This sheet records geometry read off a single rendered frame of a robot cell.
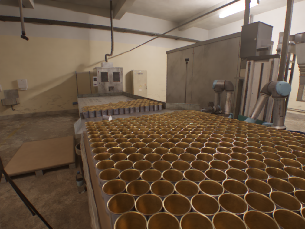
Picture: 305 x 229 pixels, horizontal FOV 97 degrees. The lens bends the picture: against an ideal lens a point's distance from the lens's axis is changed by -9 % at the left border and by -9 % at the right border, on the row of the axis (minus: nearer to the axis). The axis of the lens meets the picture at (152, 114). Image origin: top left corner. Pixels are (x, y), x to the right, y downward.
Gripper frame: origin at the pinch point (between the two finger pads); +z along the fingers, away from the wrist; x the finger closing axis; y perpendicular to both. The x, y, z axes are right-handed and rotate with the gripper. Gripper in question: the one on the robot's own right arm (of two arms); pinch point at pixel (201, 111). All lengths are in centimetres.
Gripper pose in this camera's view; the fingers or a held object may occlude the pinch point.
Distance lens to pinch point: 173.3
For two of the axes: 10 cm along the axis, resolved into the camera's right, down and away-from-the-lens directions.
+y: 0.2, 9.8, 2.0
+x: -5.2, -1.7, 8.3
